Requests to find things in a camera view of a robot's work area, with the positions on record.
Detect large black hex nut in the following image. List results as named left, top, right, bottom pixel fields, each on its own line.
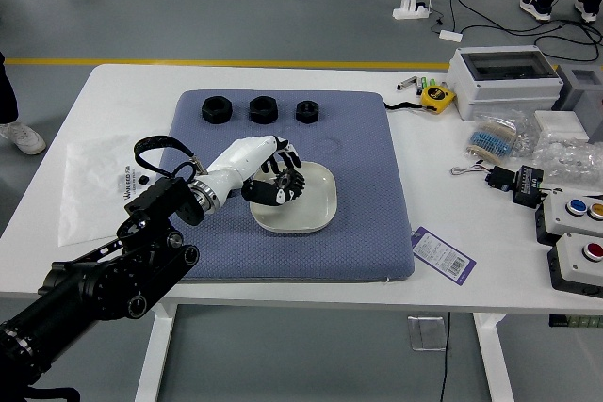
left=249, top=95, right=280, bottom=125
left=202, top=96, right=234, bottom=125

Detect blue-grey cushion mat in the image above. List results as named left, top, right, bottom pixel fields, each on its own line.
left=137, top=88, right=416, bottom=283

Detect thin white red wires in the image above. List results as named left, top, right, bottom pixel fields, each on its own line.
left=450, top=161, right=491, bottom=178

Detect small black hex nut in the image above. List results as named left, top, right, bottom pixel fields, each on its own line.
left=295, top=100, right=321, bottom=125

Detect clear bag of parts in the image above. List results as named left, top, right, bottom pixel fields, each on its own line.
left=473, top=108, right=541, bottom=158

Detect white table leg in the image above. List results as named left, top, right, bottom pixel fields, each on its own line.
left=134, top=302, right=179, bottom=402
left=473, top=313, right=514, bottom=402

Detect black module with green lights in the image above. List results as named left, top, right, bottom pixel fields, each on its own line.
left=512, top=165, right=547, bottom=208

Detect clear printed plastic bag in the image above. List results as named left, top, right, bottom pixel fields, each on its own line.
left=57, top=134, right=166, bottom=248

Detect black floor cable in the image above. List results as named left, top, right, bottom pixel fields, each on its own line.
left=421, top=0, right=603, bottom=64

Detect red button box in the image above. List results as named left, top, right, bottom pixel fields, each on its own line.
left=546, top=232, right=603, bottom=299

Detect black green label strip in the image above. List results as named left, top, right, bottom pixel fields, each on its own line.
left=548, top=314, right=603, bottom=329

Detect big black gear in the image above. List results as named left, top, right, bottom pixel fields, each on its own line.
left=272, top=169, right=308, bottom=203

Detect black hanging cable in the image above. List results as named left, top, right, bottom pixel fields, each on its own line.
left=439, top=312, right=452, bottom=402

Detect silver floor plate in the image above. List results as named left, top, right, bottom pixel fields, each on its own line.
left=407, top=315, right=448, bottom=352

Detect blue resistor strip roll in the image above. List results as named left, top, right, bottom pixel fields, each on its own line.
left=465, top=120, right=519, bottom=160

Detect small grey box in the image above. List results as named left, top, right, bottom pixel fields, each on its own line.
left=551, top=64, right=603, bottom=142

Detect white power strip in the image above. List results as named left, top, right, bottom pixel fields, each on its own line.
left=393, top=0, right=432, bottom=22

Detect clear bubble wrap bag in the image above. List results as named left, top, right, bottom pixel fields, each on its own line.
left=532, top=132, right=603, bottom=186

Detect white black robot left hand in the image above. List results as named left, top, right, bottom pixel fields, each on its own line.
left=204, top=135, right=307, bottom=209

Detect yellow tape measure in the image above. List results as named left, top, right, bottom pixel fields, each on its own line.
left=420, top=85, right=457, bottom=114

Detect black electronic module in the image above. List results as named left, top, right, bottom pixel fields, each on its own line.
left=485, top=166, right=518, bottom=194

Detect blue yellow button box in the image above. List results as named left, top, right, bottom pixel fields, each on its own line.
left=534, top=192, right=603, bottom=247

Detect purple white tag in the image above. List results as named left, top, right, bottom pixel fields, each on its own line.
left=410, top=226, right=477, bottom=286

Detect white foam block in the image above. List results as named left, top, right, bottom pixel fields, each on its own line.
left=534, top=110, right=591, bottom=143

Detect black wrist strap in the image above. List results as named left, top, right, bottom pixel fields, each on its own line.
left=383, top=101, right=428, bottom=113

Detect grey enclosure with clear lid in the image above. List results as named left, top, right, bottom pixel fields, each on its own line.
left=446, top=46, right=565, bottom=122

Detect white square dish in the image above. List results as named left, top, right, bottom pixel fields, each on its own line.
left=249, top=161, right=338, bottom=234

